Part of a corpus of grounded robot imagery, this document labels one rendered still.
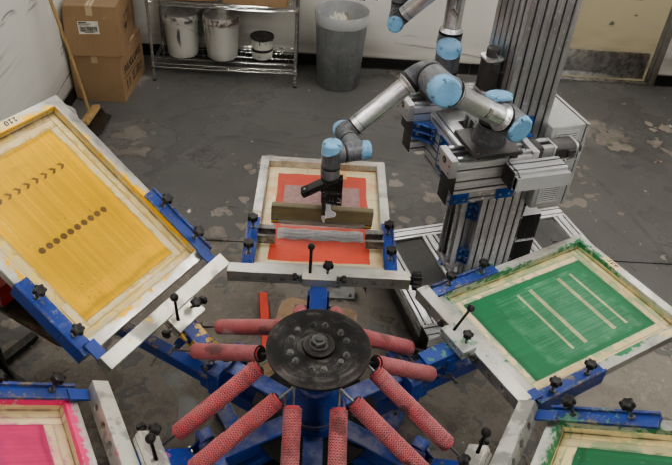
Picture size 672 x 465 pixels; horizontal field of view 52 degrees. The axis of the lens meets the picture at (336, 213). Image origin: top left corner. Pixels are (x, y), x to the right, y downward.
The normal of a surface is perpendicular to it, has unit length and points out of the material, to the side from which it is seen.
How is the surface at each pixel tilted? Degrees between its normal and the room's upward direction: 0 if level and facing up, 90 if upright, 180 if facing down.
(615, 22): 90
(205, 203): 0
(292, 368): 0
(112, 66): 88
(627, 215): 0
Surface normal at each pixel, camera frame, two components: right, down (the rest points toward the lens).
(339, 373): 0.07, -0.79
